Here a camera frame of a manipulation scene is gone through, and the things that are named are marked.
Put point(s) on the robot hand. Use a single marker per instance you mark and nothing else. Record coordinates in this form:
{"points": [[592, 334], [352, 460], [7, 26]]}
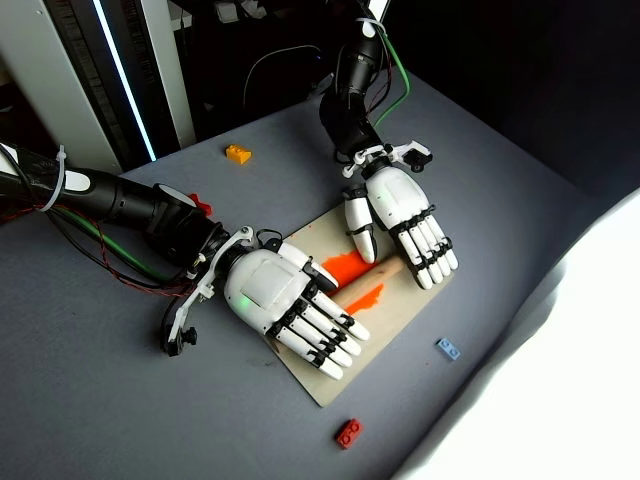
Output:
{"points": [[395, 197], [265, 290]]}

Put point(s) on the wooden rolling pin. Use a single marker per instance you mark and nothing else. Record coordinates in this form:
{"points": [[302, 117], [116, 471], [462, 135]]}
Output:
{"points": [[370, 280]]}

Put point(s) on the orange play dough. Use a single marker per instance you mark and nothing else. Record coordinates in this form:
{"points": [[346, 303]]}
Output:
{"points": [[345, 267]]}

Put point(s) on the light wooden board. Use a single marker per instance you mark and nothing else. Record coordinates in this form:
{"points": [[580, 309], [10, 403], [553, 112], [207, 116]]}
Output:
{"points": [[390, 320]]}

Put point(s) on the yellow toy brick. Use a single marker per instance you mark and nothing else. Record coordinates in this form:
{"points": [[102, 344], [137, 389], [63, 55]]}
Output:
{"points": [[237, 154]]}

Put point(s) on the grey table cloth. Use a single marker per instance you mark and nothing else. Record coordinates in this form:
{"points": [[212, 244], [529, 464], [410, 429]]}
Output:
{"points": [[150, 400]]}

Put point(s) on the light blue toy brick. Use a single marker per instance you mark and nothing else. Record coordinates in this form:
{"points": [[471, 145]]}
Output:
{"points": [[449, 349]]}

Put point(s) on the flat red toy brick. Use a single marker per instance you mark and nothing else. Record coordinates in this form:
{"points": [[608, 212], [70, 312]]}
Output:
{"points": [[349, 434]]}

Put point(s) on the white cabinet with light strip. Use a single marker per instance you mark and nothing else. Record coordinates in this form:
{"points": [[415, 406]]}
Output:
{"points": [[40, 75]]}

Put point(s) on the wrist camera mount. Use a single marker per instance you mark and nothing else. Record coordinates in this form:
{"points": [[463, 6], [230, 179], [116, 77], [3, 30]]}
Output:
{"points": [[180, 320], [417, 159]]}

